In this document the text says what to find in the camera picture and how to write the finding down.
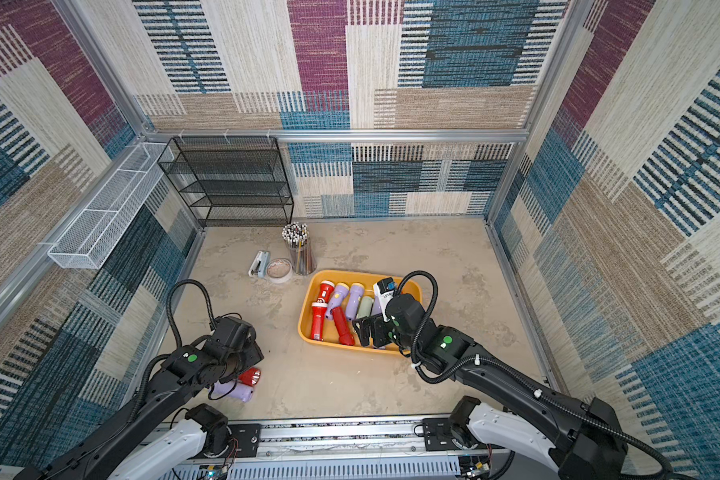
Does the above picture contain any green flashlight yellow head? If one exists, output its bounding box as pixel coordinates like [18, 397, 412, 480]
[356, 296, 375, 320]

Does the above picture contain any purple flashlight yellow head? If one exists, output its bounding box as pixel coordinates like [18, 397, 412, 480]
[325, 282, 349, 320]

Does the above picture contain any yellow plastic storage tray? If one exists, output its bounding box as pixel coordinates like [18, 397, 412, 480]
[297, 269, 399, 356]

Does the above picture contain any red flashlight white flower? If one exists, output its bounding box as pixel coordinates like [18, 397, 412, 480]
[316, 280, 335, 304]

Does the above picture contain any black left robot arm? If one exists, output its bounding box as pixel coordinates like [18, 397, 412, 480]
[17, 313, 264, 479]

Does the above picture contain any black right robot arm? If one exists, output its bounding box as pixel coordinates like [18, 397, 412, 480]
[370, 270, 682, 479]

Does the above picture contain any grey white stapler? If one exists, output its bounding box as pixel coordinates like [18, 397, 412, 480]
[248, 250, 270, 278]

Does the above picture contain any beige tape roll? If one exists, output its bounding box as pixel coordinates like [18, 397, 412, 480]
[266, 258, 293, 284]

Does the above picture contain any mesh cup of pencils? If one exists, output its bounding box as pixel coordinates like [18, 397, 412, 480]
[282, 222, 316, 276]

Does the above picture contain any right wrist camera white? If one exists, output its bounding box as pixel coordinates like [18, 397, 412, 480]
[373, 277, 396, 318]

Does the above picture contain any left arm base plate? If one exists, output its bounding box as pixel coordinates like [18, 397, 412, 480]
[191, 423, 262, 462]

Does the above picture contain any aluminium front rail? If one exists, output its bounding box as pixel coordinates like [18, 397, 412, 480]
[83, 410, 589, 463]

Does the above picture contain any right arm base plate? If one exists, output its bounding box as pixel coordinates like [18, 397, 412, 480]
[421, 417, 477, 451]

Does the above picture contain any black wire mesh shelf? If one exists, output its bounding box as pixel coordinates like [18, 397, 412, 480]
[158, 136, 294, 228]

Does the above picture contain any white wire mesh basket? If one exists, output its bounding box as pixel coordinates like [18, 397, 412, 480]
[48, 142, 165, 270]

